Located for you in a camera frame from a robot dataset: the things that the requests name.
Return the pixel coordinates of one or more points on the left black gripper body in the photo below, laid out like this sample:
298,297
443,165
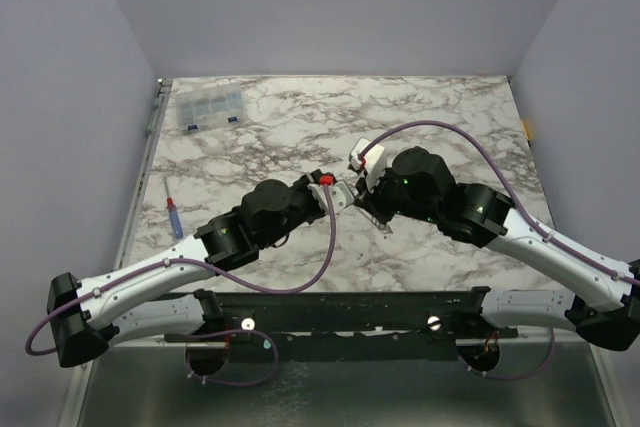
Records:
303,207

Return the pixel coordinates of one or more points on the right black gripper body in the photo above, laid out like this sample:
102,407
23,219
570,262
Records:
373,202

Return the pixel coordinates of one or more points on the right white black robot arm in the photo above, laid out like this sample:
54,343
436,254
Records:
598,297

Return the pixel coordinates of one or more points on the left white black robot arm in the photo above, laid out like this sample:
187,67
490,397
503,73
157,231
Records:
87,316

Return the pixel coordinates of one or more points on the clear plastic compartment box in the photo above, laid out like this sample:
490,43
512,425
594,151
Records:
211,108

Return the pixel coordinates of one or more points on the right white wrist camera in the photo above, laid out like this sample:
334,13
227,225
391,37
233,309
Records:
369,164

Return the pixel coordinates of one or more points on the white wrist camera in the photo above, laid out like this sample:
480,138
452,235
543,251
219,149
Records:
369,164
339,195

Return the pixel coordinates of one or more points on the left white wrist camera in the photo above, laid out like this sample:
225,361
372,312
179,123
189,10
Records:
339,195

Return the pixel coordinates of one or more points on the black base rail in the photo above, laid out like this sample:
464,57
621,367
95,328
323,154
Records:
331,327

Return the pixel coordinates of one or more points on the blue red handled screwdriver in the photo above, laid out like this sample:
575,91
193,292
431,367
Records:
172,212

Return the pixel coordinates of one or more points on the left aluminium side rail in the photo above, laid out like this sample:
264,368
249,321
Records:
152,132

